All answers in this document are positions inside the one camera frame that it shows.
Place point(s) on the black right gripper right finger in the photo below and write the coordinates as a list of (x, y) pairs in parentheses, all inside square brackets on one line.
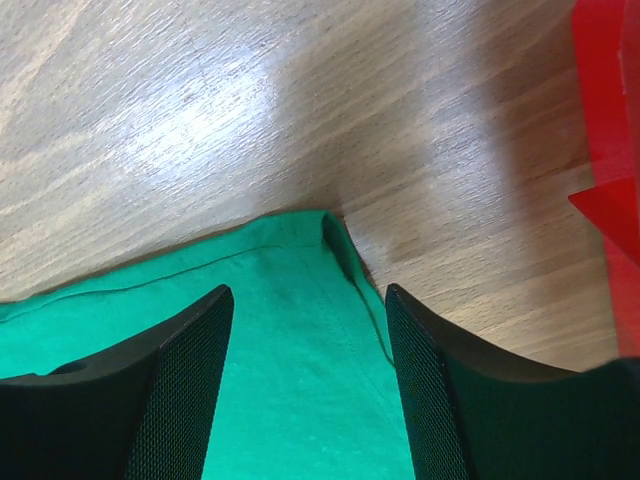
[(474, 410)]

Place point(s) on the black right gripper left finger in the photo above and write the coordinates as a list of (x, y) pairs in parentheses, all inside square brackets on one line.
[(140, 409)]

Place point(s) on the green t shirt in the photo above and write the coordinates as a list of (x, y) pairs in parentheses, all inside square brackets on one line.
[(308, 389)]

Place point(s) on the red plastic bin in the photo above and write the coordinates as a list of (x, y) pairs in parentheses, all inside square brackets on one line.
[(606, 40)]

